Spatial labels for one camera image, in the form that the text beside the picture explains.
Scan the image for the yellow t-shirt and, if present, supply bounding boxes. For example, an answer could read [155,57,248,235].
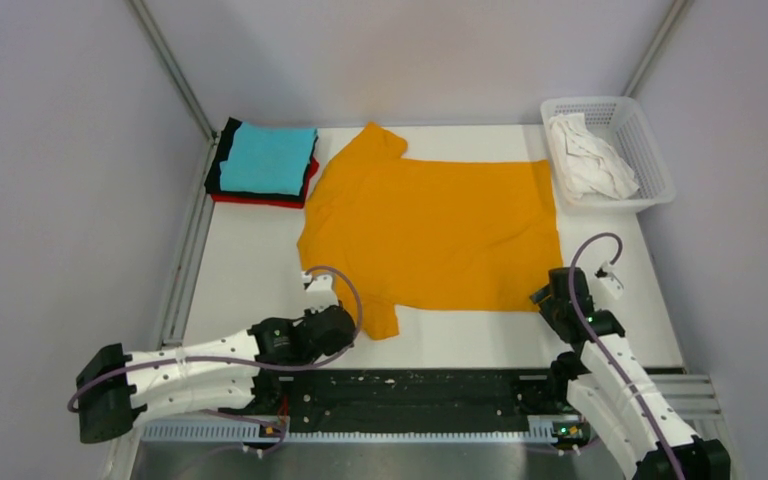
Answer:
[297,123,562,340]

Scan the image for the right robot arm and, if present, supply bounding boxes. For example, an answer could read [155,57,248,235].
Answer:
[531,267,732,479]

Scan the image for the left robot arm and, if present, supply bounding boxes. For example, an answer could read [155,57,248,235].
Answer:
[67,305,358,444]

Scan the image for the white crumpled t-shirt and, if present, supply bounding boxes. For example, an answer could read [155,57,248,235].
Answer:
[548,113,640,200]

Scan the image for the cyan folded t-shirt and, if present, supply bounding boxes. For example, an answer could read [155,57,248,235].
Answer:
[219,123,318,196]

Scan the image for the white plastic laundry basket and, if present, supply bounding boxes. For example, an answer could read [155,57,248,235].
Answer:
[540,96,676,214]

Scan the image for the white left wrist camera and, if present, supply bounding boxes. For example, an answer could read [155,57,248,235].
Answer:
[302,272,340,313]

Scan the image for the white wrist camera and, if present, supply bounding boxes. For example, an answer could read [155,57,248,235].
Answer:
[595,261,625,299]
[302,272,340,313]

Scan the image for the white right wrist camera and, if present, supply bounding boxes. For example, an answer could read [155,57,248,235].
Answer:
[595,261,625,299]

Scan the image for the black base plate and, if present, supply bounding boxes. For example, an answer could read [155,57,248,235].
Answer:
[226,369,596,444]

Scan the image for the aluminium front rail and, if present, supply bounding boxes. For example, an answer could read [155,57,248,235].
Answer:
[141,369,721,444]

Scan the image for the right aluminium frame post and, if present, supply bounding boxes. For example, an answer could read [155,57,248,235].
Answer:
[622,0,695,97]

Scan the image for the aluminium frame post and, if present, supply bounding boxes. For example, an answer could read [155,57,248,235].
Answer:
[128,0,218,142]
[622,0,695,97]

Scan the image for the left aluminium frame post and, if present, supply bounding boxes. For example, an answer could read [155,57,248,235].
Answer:
[128,0,218,142]

